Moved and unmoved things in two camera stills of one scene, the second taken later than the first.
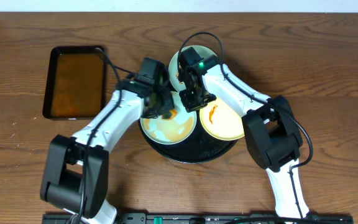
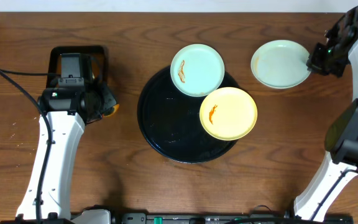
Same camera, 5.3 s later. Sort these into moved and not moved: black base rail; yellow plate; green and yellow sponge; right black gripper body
Moved: right black gripper body; green and yellow sponge
Not moved: black base rail; yellow plate
